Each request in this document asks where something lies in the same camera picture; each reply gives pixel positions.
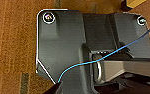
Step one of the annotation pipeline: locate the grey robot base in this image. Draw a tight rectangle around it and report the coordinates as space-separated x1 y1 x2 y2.
34 7 150 85

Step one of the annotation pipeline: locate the thin blue cable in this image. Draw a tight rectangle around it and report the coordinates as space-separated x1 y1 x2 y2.
56 25 150 85

